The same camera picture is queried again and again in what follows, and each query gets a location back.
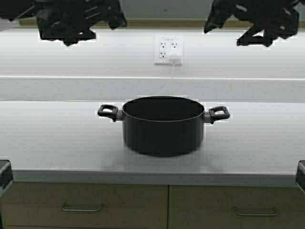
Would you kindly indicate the black two-handled cooking pot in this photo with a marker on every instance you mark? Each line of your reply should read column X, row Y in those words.
column 163, row 125

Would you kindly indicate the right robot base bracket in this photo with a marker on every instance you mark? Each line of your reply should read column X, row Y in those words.
column 300, row 175

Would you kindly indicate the left drawer metal handle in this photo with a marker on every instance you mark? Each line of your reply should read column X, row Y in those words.
column 81, row 209

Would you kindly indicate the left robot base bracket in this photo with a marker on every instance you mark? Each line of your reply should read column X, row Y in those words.
column 6, row 176

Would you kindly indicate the white plug adapter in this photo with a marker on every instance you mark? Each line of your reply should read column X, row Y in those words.
column 174, row 58

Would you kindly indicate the drawer metal handle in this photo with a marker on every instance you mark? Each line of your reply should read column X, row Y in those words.
column 81, row 209
column 256, row 212

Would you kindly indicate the right lower drawer front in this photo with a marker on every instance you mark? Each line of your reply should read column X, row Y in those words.
column 202, row 207

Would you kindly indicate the white wall outlet plate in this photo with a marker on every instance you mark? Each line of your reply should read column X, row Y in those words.
column 165, row 44

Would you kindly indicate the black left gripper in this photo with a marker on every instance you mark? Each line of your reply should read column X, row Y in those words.
column 69, row 21

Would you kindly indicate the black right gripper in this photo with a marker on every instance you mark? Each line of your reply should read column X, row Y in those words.
column 270, row 19

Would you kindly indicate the left lower drawer front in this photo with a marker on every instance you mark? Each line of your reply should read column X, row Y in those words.
column 38, row 205

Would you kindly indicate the right drawer metal handle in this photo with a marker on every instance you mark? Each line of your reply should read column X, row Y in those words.
column 256, row 212

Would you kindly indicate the upper cabinet bottom shelf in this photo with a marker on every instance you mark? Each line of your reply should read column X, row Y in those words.
column 161, row 24

